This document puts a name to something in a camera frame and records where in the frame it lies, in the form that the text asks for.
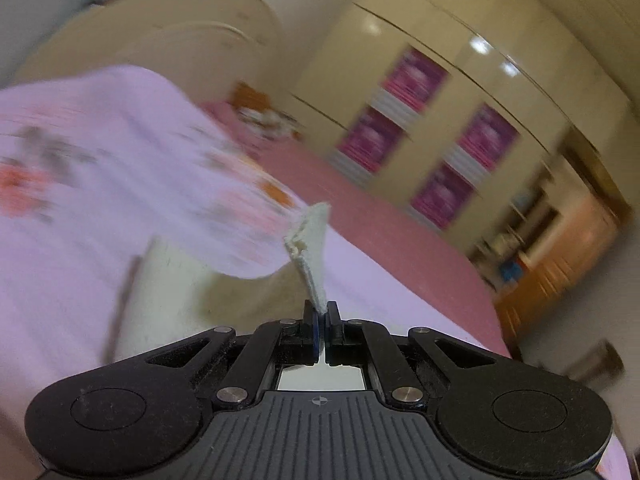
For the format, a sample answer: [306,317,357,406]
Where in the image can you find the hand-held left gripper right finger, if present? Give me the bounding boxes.
[325,301,501,408]

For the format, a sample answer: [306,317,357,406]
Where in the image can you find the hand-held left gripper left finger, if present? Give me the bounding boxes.
[142,300,322,411]

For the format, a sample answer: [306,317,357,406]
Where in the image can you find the white knit sock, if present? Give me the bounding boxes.
[112,202,333,361]

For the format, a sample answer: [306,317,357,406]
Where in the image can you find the pink bed cover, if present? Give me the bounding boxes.
[200,100,511,358]

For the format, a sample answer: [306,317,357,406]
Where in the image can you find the open shelf unit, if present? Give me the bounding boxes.
[470,167,558,293]

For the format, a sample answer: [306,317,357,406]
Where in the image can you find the orange brown cloth pile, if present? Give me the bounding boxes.
[231,81,304,142]

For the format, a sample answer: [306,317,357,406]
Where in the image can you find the pink pillow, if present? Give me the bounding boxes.
[197,99,251,136]

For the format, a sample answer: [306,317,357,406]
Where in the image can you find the wooden door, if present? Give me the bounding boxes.
[494,192,623,348]

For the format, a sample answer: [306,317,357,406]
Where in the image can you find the dark wooden chair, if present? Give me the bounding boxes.
[562,339,627,388]

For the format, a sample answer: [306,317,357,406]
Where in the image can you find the lilac floral bed sheet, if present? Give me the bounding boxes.
[0,65,508,480]

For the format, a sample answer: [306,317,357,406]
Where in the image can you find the cream arched headboard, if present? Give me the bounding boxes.
[15,0,282,88]

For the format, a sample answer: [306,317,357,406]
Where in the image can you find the cream wardrobe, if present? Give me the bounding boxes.
[289,0,633,266]

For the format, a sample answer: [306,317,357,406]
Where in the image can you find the purple wall poster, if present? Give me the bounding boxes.
[447,104,519,181]
[375,47,449,123]
[330,106,407,176]
[407,161,477,231]

